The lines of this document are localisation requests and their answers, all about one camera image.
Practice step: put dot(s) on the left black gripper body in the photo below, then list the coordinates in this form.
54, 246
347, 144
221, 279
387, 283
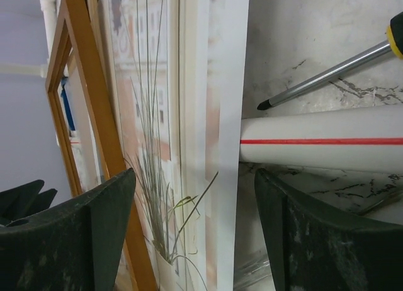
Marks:
25, 200

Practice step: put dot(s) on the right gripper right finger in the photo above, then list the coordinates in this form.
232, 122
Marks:
312, 245

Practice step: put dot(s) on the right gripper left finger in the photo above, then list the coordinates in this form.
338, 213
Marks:
76, 245

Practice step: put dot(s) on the brown wooden picture frame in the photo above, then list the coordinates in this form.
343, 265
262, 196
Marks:
74, 36

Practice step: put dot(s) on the plant window photo print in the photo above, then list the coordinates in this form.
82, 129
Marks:
177, 69

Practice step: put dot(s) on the yellow black screwdriver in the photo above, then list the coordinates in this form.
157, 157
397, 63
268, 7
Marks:
392, 44

